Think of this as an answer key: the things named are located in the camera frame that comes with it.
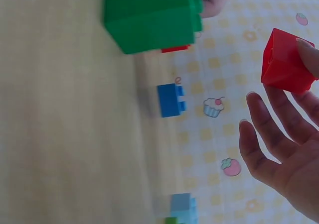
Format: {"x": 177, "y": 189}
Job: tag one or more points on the person's right hand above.
{"x": 301, "y": 174}

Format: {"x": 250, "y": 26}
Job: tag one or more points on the person's left hand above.
{"x": 216, "y": 0}

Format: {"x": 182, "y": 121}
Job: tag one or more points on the person's right thumb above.
{"x": 310, "y": 57}

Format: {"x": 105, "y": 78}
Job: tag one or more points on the person's left fingers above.
{"x": 214, "y": 5}

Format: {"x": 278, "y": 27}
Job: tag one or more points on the red toy block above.
{"x": 286, "y": 62}

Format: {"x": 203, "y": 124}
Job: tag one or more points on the red toy brick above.
{"x": 175, "y": 49}

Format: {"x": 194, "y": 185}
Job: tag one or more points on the light blue toy block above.
{"x": 180, "y": 204}

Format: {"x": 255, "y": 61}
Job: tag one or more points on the lime green toy block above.
{"x": 171, "y": 220}

